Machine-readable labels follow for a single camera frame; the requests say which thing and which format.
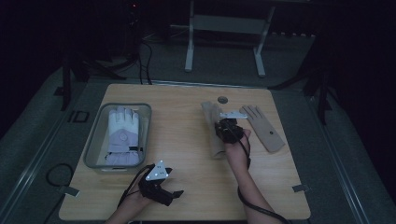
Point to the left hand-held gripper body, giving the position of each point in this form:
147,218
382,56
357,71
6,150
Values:
155,183

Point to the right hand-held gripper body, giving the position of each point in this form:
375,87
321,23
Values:
231,132

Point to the purple and white glove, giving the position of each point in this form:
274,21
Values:
123,137

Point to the grey plastic bin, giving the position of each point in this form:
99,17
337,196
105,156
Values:
99,140

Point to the person's right hand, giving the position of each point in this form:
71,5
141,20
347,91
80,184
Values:
236,152

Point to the person's left hand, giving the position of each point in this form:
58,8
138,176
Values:
134,200

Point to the tan glove with dark button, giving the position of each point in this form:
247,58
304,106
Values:
264,129

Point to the grey tape piece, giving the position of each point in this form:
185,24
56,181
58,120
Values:
300,188
69,190

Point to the black stand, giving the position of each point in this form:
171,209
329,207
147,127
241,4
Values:
322,93
67,84

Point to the white metal stand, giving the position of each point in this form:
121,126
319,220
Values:
229,25

